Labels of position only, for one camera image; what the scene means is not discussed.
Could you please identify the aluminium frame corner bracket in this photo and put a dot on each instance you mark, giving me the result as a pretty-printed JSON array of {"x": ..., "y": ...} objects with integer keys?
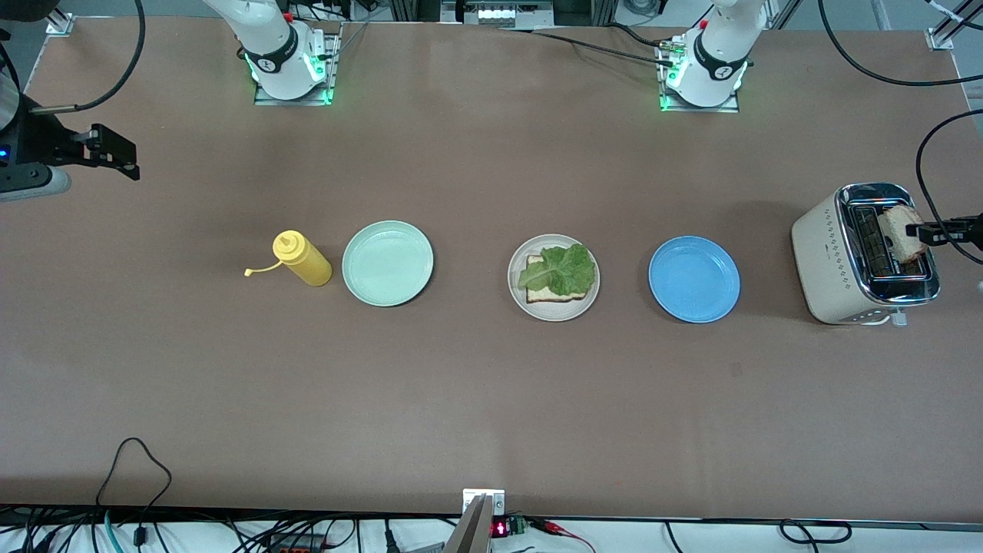
[
  {"x": 57, "y": 24},
  {"x": 938, "y": 38}
]

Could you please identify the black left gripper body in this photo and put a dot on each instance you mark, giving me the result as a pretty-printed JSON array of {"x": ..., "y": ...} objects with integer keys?
[{"x": 954, "y": 230}]

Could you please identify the red display circuit module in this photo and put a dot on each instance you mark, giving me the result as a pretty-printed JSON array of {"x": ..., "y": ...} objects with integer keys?
[{"x": 501, "y": 528}]

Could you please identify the beige plate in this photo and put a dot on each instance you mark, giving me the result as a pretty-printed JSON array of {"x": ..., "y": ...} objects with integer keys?
[{"x": 553, "y": 313}]

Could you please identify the brown bread slice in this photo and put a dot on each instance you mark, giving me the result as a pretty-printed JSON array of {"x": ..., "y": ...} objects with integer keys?
[
  {"x": 895, "y": 234},
  {"x": 541, "y": 295}
]

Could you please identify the beige chrome toaster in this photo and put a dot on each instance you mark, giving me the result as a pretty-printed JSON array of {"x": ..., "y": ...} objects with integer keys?
[{"x": 825, "y": 261}]

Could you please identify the green lettuce leaf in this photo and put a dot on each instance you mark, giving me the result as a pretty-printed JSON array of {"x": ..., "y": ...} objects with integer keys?
[{"x": 564, "y": 269}]

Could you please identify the blue plate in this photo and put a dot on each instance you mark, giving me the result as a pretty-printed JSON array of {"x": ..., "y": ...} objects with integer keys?
[{"x": 693, "y": 279}]

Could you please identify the yellow squeeze bottle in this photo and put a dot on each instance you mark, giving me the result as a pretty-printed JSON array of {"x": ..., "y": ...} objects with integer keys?
[{"x": 307, "y": 265}]

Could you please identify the mint green plate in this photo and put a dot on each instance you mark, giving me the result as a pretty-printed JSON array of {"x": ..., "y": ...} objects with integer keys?
[{"x": 388, "y": 263}]

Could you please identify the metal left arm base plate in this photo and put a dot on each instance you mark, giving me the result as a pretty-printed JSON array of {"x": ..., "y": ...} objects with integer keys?
[{"x": 729, "y": 109}]

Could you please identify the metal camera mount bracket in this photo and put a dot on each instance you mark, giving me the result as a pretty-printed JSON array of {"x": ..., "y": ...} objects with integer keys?
[{"x": 476, "y": 530}]

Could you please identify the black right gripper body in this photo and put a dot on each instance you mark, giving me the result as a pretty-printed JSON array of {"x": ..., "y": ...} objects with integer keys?
[{"x": 40, "y": 143}]

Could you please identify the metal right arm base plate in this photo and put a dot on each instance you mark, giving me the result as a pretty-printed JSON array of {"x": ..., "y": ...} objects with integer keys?
[{"x": 296, "y": 101}]

